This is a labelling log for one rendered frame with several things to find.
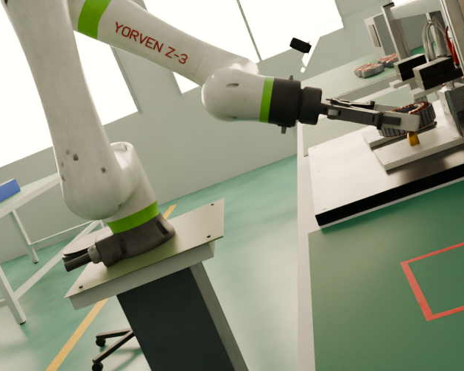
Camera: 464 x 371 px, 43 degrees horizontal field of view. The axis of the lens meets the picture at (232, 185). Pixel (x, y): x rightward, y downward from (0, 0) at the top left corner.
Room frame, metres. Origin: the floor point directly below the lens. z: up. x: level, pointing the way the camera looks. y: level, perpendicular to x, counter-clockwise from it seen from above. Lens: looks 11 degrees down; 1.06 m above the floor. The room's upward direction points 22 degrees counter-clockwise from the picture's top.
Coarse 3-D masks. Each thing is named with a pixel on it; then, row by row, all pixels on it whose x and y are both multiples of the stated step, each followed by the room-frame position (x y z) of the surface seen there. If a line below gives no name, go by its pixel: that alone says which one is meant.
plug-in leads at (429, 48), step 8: (424, 24) 1.36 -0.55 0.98; (432, 24) 1.33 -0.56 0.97; (440, 24) 1.34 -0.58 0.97; (424, 32) 1.34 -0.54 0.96; (424, 40) 1.34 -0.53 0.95; (440, 40) 1.32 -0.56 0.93; (424, 48) 1.37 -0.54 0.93; (432, 48) 1.32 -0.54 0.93; (440, 48) 1.32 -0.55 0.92; (448, 48) 1.35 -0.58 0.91; (432, 56) 1.32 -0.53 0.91; (440, 56) 1.33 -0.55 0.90
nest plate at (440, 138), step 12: (432, 132) 1.16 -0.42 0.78; (444, 132) 1.12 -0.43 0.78; (396, 144) 1.19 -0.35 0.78; (408, 144) 1.15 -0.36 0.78; (420, 144) 1.11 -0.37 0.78; (432, 144) 1.07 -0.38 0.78; (444, 144) 1.05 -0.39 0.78; (456, 144) 1.04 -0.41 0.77; (384, 156) 1.13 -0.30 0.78; (396, 156) 1.09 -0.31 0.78; (408, 156) 1.06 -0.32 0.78; (420, 156) 1.06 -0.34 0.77; (384, 168) 1.07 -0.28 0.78
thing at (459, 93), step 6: (456, 84) 1.35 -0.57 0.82; (462, 84) 1.32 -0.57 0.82; (444, 90) 1.33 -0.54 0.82; (450, 90) 1.31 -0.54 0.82; (456, 90) 1.30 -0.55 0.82; (462, 90) 1.30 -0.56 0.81; (438, 96) 1.38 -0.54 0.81; (444, 96) 1.31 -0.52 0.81; (456, 96) 1.30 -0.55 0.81; (462, 96) 1.30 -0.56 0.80; (444, 102) 1.33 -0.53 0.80; (456, 102) 1.30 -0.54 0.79; (462, 102) 1.30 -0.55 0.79; (444, 108) 1.35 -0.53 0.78; (456, 108) 1.30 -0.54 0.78; (462, 108) 1.30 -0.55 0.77
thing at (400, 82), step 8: (416, 56) 1.34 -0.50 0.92; (424, 56) 1.32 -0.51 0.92; (448, 56) 1.30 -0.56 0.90; (400, 64) 1.33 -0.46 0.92; (408, 64) 1.32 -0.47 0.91; (416, 64) 1.32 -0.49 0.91; (400, 72) 1.33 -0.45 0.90; (408, 72) 1.32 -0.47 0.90; (400, 80) 1.36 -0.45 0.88; (408, 80) 1.33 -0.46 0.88
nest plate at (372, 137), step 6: (426, 126) 1.28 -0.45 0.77; (366, 132) 1.43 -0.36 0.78; (372, 132) 1.40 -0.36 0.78; (378, 132) 1.37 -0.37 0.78; (366, 138) 1.36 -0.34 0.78; (372, 138) 1.34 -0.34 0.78; (378, 138) 1.31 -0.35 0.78; (384, 138) 1.30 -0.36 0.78; (390, 138) 1.30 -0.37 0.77; (372, 144) 1.31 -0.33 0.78; (378, 144) 1.30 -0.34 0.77
